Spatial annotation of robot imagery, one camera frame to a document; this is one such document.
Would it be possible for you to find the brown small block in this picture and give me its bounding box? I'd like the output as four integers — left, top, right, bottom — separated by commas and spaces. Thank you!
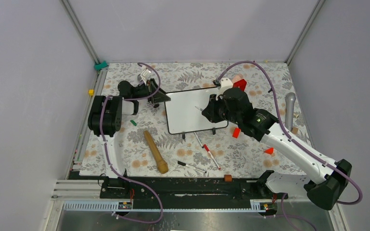
224, 174, 233, 182

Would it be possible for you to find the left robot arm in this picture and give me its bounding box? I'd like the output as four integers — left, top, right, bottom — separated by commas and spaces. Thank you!
88, 78, 171, 179

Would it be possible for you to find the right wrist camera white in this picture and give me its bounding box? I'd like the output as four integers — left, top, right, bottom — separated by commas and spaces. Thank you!
213, 78, 233, 98

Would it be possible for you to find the tan wooden cube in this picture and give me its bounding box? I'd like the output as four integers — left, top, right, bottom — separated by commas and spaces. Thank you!
291, 127, 299, 135

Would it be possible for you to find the purple cable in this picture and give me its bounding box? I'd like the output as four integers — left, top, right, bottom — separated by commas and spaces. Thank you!
215, 60, 363, 231
99, 62, 165, 224

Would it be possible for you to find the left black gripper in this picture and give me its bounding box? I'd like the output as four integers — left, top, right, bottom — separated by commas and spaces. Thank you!
131, 78, 171, 103

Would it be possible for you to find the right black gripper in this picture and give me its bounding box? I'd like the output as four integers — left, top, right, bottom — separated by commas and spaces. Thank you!
202, 92, 241, 125

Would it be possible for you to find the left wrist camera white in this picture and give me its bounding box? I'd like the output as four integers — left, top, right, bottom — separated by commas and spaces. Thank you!
140, 68, 151, 84

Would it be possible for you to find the red rectangular block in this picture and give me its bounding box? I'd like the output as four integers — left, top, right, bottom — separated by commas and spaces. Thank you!
232, 128, 241, 139

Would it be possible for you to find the white whiteboard black frame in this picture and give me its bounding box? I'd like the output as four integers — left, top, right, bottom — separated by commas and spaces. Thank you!
164, 87, 228, 135

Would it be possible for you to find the red square block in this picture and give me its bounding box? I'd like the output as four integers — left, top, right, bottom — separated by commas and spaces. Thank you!
233, 79, 247, 91

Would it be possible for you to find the red wedge block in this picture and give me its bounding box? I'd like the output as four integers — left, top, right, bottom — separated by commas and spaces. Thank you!
264, 147, 274, 155

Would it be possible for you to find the silver grey microphone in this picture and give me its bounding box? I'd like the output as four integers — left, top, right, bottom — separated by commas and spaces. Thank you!
285, 92, 296, 131

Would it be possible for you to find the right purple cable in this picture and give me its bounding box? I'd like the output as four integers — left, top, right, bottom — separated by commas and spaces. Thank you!
215, 60, 363, 231

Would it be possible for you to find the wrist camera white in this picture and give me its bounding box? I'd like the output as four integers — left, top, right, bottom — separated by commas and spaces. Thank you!
140, 68, 151, 84
213, 78, 233, 98

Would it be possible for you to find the blue capped marker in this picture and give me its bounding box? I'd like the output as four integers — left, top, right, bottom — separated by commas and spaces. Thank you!
193, 132, 203, 147

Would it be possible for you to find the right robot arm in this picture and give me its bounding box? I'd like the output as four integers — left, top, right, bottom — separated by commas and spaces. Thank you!
201, 88, 352, 210

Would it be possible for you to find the black capped marker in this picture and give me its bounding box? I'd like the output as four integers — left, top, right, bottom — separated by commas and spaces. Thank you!
177, 161, 207, 174

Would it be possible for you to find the teal clamp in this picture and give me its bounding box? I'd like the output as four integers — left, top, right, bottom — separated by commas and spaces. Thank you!
94, 61, 108, 71

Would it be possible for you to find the red capped marker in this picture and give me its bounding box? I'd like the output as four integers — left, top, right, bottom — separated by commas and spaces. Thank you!
203, 144, 221, 170

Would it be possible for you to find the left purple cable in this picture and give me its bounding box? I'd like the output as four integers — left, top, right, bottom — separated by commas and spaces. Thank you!
99, 62, 165, 224

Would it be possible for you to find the floral patterned mat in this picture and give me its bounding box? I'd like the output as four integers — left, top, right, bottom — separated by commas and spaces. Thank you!
79, 62, 323, 179

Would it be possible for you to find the purple glitter microphone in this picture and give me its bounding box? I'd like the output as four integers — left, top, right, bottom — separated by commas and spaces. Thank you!
137, 74, 143, 85

